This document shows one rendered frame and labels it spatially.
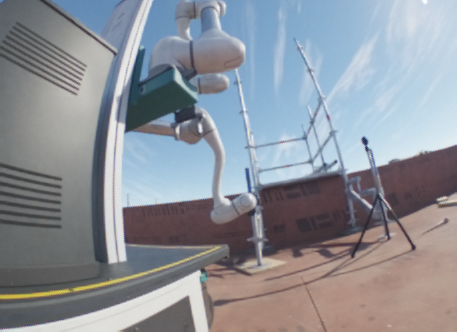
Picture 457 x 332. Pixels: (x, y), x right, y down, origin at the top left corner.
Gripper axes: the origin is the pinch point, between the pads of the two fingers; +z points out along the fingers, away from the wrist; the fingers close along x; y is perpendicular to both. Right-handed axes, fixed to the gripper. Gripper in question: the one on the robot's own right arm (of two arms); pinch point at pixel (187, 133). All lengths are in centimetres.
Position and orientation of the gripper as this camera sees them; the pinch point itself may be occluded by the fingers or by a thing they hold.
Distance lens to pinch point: 99.2
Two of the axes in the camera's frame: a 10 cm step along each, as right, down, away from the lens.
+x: 9.2, -2.1, -3.3
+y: -3.7, -2.2, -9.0
